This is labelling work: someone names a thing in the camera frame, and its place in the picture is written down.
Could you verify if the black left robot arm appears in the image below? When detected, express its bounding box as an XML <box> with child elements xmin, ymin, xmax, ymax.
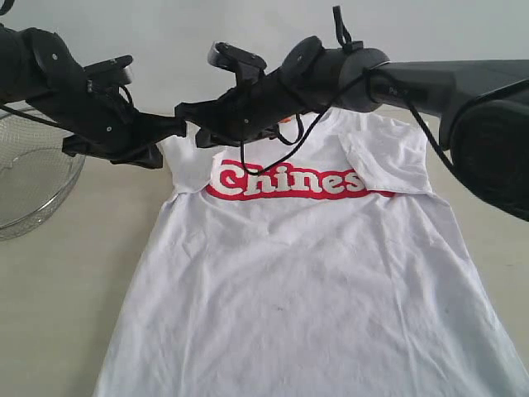
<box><xmin>1</xmin><ymin>27</ymin><xmax>187</xmax><ymax>169</ymax></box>

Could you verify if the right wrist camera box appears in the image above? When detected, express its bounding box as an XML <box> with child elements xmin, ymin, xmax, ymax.
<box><xmin>207</xmin><ymin>41</ymin><xmax>267</xmax><ymax>86</ymax></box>

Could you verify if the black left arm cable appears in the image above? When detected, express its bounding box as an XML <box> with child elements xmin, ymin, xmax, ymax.
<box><xmin>0</xmin><ymin>103</ymin><xmax>67</xmax><ymax>129</ymax></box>

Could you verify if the round metal mesh basket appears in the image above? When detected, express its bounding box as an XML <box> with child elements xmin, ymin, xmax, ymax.
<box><xmin>1</xmin><ymin>111</ymin><xmax>85</xmax><ymax>241</ymax></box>

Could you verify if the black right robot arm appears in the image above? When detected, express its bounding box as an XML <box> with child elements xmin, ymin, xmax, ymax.
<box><xmin>174</xmin><ymin>36</ymin><xmax>528</xmax><ymax>220</ymax></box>

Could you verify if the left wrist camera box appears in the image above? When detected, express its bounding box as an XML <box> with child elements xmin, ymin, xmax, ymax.
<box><xmin>83</xmin><ymin>55</ymin><xmax>133</xmax><ymax>85</ymax></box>

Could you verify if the white t-shirt red print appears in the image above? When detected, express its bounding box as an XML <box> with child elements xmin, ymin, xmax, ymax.
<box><xmin>94</xmin><ymin>109</ymin><xmax>528</xmax><ymax>396</ymax></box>

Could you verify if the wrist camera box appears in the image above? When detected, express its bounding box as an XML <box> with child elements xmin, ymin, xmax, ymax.
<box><xmin>207</xmin><ymin>41</ymin><xmax>267</xmax><ymax>86</ymax></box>
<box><xmin>83</xmin><ymin>55</ymin><xmax>133</xmax><ymax>85</ymax></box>

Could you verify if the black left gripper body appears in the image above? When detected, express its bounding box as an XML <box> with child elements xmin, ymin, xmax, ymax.
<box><xmin>61</xmin><ymin>78</ymin><xmax>186</xmax><ymax>157</ymax></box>

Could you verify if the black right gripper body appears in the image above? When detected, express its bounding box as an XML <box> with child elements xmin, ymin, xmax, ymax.
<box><xmin>174</xmin><ymin>82</ymin><xmax>289</xmax><ymax>144</ymax></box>

